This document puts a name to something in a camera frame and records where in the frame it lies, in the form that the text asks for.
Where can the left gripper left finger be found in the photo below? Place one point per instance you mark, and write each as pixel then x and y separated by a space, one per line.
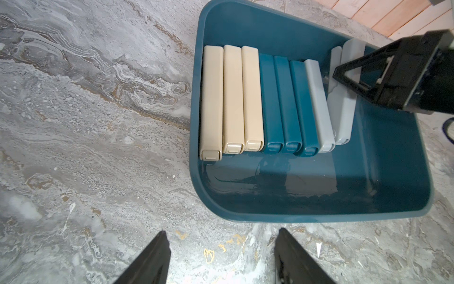
pixel 152 264

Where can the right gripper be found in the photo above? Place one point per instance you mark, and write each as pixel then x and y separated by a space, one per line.
pixel 413 74

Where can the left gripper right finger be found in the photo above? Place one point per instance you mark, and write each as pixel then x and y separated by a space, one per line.
pixel 293 265

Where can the grey pliers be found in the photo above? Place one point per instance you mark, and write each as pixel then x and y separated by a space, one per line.
pixel 320 109
pixel 341 101

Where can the teal pliers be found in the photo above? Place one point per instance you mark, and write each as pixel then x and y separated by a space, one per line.
pixel 289 116
pixel 273 130
pixel 310 142

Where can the teal plastic storage box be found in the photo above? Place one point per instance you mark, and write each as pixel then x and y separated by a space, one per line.
pixel 382 173

